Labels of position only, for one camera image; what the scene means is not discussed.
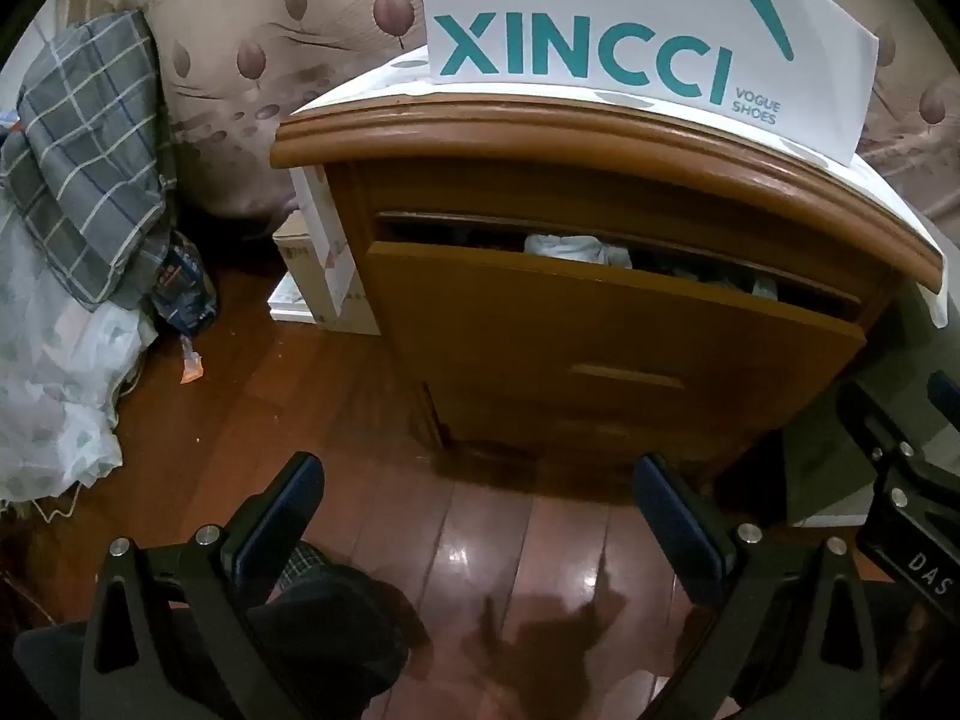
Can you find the white flat box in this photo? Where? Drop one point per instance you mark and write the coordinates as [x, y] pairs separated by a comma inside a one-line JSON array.
[[289, 300]]

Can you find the cardboard box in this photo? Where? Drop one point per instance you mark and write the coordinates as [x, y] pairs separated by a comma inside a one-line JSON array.
[[296, 255]]

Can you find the wooden nightstand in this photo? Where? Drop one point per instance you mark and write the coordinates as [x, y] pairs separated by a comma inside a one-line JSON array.
[[525, 127]]

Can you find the small orange wrapper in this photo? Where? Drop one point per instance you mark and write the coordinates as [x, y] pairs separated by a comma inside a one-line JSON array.
[[191, 367]]

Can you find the white shoe box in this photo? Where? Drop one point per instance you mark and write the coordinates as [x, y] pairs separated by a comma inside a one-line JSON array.
[[600, 0]]

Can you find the wooden drawer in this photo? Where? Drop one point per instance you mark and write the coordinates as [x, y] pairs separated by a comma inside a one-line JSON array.
[[600, 315]]

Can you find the grey plaid cloth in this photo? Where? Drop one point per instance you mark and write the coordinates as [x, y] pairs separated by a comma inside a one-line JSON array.
[[90, 150]]

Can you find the beige leaf pattern curtain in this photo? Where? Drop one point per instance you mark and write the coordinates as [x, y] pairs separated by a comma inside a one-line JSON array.
[[247, 0]]

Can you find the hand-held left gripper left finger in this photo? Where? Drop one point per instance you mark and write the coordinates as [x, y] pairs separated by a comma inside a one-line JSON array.
[[277, 517]]

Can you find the white paper bag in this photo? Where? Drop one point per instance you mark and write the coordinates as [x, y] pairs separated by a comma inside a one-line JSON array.
[[319, 225]]

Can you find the person's foot in plaid slipper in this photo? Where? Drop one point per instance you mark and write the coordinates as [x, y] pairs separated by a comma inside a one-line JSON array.
[[337, 615]]

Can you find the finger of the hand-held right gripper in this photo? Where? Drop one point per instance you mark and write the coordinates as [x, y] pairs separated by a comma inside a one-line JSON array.
[[945, 394], [874, 412]]

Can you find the blue snack packet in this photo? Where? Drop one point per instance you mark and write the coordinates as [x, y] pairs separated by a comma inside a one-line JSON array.
[[184, 292]]

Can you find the white underwear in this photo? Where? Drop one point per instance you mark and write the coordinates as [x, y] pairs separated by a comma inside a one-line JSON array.
[[577, 247]]

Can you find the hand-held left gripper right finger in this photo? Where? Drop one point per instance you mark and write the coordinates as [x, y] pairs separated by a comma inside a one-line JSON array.
[[675, 517]]

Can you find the large grey panel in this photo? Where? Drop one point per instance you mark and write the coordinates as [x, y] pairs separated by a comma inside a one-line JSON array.
[[825, 450]]

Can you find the white sheer leaf-print cloth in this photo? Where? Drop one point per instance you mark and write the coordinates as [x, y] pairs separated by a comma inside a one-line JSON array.
[[52, 390]]

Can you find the white patterned cloth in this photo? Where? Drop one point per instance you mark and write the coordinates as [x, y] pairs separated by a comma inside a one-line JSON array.
[[885, 202]]

